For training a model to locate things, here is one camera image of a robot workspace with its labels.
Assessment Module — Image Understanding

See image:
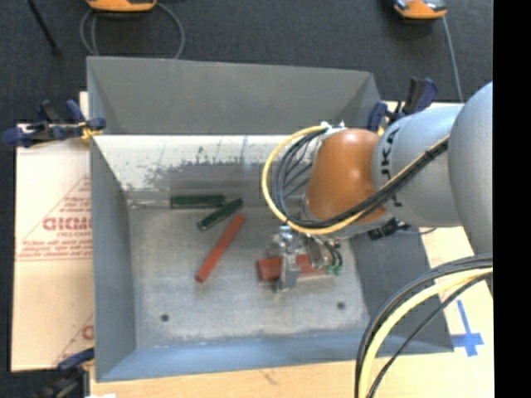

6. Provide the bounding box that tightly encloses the red-brown block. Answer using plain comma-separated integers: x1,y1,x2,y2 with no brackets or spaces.
194,214,247,284
255,254,329,283

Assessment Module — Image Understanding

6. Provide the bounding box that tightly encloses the brown cardboard board red print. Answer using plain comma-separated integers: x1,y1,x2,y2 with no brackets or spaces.
9,90,97,373

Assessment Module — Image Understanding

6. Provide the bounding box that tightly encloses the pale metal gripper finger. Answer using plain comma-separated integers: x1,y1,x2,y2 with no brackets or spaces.
266,238,289,262
272,262,301,294

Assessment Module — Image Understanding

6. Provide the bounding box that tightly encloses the grey metal bin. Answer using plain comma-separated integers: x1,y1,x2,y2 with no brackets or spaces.
85,56,455,383

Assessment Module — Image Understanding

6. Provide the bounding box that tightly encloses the black cylinder on white bracket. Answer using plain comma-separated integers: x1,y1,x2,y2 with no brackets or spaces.
367,217,411,241

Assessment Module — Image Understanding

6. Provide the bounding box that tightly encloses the dark green flat block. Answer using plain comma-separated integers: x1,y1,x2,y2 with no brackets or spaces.
196,197,246,232
169,194,227,211

